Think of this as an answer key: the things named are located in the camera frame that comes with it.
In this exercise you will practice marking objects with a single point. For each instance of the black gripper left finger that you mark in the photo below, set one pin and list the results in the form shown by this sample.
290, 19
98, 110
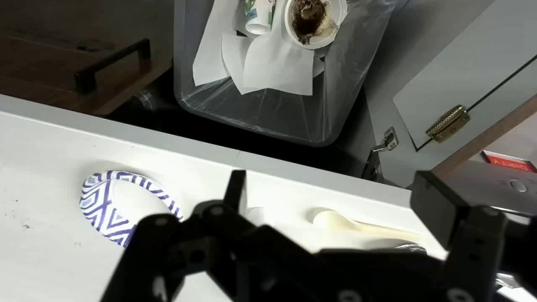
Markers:
224, 252

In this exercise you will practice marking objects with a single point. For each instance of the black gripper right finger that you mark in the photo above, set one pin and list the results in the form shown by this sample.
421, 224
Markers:
488, 252

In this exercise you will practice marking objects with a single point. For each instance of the white plastic spoon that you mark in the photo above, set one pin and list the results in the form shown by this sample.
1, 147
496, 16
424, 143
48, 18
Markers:
337, 221

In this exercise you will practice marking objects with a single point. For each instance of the red label sticker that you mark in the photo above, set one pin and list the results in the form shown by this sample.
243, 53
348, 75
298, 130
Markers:
510, 162

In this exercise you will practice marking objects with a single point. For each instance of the blue patterned paper plate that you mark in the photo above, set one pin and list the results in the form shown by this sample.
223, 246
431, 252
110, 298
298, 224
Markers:
102, 207

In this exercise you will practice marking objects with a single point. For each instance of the gray trash bin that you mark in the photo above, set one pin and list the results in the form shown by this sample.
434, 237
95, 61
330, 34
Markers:
280, 120

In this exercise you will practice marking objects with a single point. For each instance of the white paper sheets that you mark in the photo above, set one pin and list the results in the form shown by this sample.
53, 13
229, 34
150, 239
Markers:
275, 68

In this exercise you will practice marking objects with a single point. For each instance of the open cabinet door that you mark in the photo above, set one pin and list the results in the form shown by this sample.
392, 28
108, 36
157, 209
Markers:
447, 61

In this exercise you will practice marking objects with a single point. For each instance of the crushed printed paper cup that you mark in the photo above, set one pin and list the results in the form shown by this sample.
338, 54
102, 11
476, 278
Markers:
259, 18

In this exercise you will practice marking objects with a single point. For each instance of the used paper cup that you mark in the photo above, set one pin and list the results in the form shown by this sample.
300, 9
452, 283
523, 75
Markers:
313, 23

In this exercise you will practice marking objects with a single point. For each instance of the wooden base cabinet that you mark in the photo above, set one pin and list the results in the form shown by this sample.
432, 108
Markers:
45, 56

